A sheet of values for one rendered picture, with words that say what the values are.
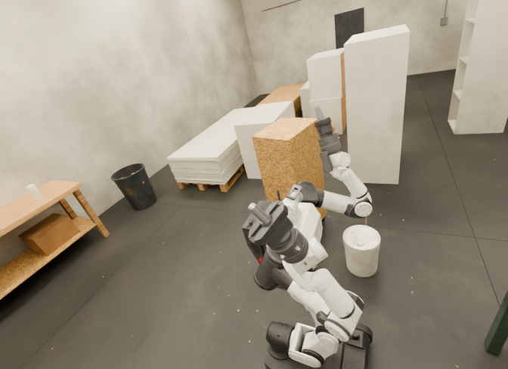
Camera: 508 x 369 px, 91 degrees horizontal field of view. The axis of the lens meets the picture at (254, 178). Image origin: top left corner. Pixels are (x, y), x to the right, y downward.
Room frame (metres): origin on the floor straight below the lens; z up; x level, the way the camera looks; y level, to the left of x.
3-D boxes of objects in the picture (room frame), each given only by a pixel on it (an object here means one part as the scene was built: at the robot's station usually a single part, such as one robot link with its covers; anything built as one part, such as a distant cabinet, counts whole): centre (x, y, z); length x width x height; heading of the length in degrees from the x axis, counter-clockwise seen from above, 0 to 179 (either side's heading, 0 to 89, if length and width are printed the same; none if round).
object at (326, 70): (4.99, -1.90, 1.08); 0.80 x 0.58 x 0.72; 148
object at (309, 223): (0.85, -0.07, 1.23); 0.34 x 0.30 x 0.36; 148
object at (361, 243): (1.54, -0.78, 0.24); 0.32 x 0.30 x 0.47; 148
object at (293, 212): (0.82, -0.12, 1.44); 0.10 x 0.07 x 0.09; 144
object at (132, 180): (3.77, 1.92, 0.33); 0.52 x 0.52 x 0.65
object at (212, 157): (4.75, 0.26, 0.31); 2.46 x 1.04 x 0.63; 148
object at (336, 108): (4.97, -1.87, 0.36); 0.80 x 0.58 x 0.72; 148
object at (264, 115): (3.97, -0.43, 0.48); 1.00 x 0.64 x 0.95; 148
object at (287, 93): (6.95, -1.32, 0.22); 2.46 x 1.04 x 0.44; 148
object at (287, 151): (2.24, -0.40, 0.63); 0.50 x 0.42 x 1.25; 132
